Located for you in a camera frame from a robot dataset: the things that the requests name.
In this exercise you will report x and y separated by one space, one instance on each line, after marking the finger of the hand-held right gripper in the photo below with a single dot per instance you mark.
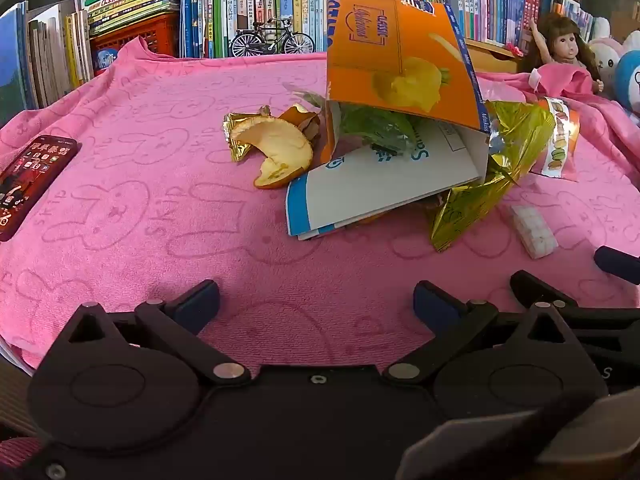
617 262
530 286

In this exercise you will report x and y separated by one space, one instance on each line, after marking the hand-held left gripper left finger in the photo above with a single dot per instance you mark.
197 306

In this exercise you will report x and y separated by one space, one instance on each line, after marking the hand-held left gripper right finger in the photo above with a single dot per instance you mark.
434 306

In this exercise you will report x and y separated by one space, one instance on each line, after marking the gold foil snack bag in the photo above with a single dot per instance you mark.
500 160

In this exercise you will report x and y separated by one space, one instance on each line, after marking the orange snack box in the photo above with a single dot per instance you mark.
395 55

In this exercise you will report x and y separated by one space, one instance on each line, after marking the white segmented block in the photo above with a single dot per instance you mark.
532 230

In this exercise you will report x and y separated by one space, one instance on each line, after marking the pink rabbit-print blanket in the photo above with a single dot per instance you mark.
150 240

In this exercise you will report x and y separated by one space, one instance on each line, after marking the white and blue booklet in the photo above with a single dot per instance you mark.
370 187

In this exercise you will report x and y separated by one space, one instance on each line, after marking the orange macaron snack packet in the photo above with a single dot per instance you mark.
560 140

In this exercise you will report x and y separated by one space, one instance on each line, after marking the crumpled gold candy wrapper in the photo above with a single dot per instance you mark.
236 146

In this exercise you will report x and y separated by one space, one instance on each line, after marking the large orange peel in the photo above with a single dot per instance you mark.
280 152

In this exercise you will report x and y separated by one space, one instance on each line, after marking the blue cat plush toy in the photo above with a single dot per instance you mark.
631 77

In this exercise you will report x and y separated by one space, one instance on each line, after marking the white rabbit plush toy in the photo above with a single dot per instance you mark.
607 57

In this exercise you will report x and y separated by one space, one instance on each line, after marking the dark red packet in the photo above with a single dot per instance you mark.
32 182

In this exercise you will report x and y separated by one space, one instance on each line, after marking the small orange peel piece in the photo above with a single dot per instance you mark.
302 119

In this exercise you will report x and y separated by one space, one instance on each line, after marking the brown-haired doll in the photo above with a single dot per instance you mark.
567 47

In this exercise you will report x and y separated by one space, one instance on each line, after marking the wooden drawer box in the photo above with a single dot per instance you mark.
492 57

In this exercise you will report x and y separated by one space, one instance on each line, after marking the miniature bicycle model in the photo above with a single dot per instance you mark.
272 42

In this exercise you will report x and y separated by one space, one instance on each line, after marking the red plastic crate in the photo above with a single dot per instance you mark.
140 35

